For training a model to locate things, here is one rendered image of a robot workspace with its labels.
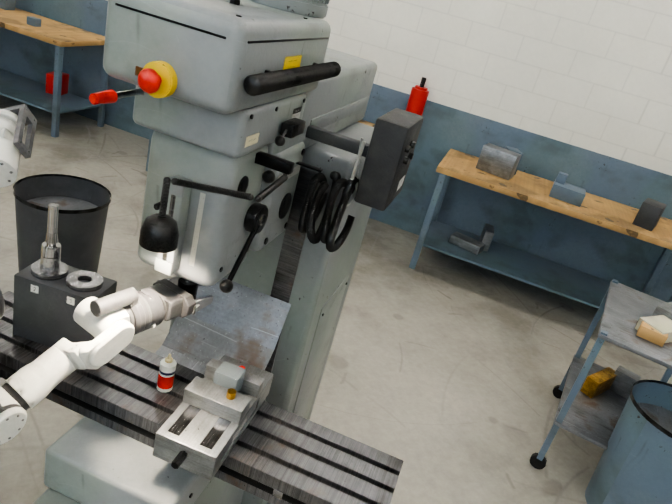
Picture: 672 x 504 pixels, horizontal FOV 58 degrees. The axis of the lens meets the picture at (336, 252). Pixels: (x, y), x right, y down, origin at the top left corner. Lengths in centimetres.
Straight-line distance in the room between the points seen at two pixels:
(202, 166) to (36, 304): 69
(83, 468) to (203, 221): 66
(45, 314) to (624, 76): 461
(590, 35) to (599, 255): 182
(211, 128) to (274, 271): 71
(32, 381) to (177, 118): 56
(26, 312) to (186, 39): 96
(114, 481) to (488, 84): 450
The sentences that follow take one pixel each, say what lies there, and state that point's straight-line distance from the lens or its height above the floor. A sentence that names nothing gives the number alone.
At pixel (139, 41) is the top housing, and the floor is 181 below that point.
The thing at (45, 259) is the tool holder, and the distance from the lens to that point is 171.
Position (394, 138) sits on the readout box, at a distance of 140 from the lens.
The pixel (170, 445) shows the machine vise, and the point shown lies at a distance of 145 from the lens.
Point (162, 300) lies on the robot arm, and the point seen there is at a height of 126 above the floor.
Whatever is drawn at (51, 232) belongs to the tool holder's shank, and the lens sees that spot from 169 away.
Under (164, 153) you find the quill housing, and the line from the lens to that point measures 129.
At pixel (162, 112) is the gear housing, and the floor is 167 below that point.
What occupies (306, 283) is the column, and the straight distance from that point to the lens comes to 176.
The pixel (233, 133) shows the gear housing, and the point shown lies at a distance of 116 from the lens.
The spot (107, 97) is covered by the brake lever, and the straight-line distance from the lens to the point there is 115.
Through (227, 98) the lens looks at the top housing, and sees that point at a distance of 105.
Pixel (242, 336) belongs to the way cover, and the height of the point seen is 96.
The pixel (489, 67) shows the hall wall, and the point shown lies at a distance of 537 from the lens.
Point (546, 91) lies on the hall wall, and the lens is 537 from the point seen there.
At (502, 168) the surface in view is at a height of 95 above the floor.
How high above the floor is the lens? 199
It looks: 24 degrees down
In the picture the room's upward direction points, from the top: 15 degrees clockwise
